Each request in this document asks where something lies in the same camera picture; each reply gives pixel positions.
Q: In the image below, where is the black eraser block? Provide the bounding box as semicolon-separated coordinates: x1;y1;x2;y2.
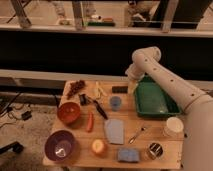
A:
112;86;128;93

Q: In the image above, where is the blue sponge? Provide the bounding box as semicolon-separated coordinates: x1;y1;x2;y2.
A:
117;148;140;163

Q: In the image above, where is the wooden table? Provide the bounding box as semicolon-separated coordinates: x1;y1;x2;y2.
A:
43;81;184;170

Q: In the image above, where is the blue plastic cup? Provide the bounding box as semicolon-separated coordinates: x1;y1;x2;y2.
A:
110;96;122;111

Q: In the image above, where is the black power adapter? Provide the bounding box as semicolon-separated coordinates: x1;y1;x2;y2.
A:
21;111;32;121

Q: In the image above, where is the grey blue cloth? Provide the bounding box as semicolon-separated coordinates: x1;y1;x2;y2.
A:
104;119;124;145

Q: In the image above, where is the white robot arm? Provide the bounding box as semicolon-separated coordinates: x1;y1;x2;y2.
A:
125;46;213;171

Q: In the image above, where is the metal tin can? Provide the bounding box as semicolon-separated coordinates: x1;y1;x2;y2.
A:
147;143;163;160

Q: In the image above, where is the peeled banana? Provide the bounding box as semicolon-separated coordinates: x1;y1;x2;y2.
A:
94;81;107;99

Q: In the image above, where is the metal spoon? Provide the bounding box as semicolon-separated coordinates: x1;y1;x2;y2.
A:
128;127;146;144

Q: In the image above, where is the bunch of dark grapes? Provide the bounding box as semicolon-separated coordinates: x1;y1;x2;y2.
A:
67;80;86;99

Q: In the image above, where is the purple bowl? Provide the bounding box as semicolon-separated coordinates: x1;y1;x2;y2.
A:
44;130;76;162

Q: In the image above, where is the peach apple fruit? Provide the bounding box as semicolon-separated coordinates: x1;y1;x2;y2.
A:
91;139;106;155

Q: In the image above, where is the green plastic tray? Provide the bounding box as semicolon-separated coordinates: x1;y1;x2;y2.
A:
134;76;181;118

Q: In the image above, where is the orange carrot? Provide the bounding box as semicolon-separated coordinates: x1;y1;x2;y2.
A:
86;112;94;132

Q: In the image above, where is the orange bowl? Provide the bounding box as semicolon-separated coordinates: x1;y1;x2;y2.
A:
57;102;80;125

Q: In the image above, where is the black binder clip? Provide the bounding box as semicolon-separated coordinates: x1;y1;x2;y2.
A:
79;94;87;106

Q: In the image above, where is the white paper cup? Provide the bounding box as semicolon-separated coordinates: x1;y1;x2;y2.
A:
163;117;184;137

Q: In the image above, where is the black handled knife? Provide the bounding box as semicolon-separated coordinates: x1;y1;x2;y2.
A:
87;96;108;120

